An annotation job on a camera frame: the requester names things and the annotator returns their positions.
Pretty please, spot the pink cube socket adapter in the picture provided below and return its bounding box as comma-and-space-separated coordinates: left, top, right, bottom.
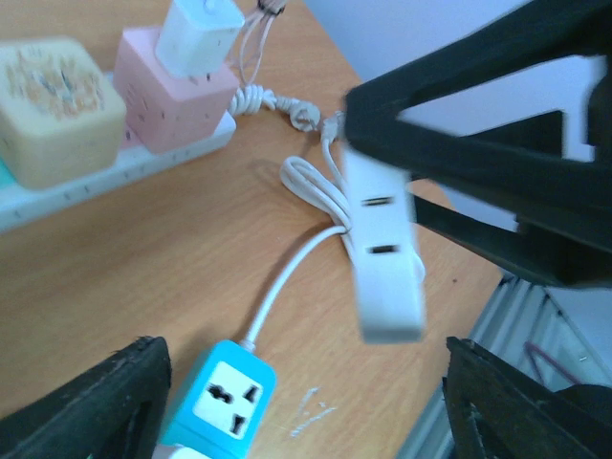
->
113, 27, 239, 154

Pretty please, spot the beige cube socket adapter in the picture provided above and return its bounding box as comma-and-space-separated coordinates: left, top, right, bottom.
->
1, 36, 126, 189

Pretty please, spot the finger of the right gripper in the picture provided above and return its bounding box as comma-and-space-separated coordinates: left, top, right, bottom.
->
414, 196, 611, 287
343, 0, 612, 240

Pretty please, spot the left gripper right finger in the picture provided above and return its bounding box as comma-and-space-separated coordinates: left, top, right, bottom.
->
443, 337, 611, 458

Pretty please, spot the aluminium rail frame front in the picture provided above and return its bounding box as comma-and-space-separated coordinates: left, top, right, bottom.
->
398, 274, 611, 458

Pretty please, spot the teal strip white cable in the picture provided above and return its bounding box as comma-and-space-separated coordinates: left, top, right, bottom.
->
238, 112, 426, 350

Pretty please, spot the white grey plug adapter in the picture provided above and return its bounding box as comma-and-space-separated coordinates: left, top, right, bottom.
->
152, 445, 209, 459

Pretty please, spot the teal power strip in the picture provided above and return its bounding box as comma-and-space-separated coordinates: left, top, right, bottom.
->
159, 340, 276, 458

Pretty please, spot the white rounded plug adapter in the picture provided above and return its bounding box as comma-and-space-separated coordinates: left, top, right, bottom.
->
342, 145, 426, 344

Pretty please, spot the white usb charger with cable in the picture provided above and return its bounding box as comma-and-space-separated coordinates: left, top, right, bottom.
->
154, 0, 287, 86

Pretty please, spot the white power strip cable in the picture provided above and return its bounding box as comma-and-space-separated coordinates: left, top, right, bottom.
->
229, 83, 321, 134

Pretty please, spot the long white power strip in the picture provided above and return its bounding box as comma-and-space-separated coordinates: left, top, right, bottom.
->
1, 113, 236, 232

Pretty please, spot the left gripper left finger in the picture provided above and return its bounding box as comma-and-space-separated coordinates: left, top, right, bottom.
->
1, 337, 171, 458

